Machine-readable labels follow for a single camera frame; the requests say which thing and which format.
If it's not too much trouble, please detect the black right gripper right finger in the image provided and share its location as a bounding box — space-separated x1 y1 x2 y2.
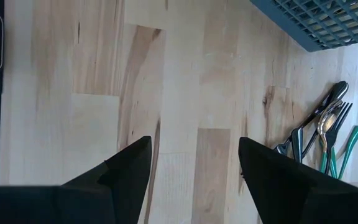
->
238 136 358 224

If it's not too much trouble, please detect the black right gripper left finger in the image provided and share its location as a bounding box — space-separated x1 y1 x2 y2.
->
0 135 153 224

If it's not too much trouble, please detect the grey silverware rack basket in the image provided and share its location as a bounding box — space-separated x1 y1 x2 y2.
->
249 0 358 53

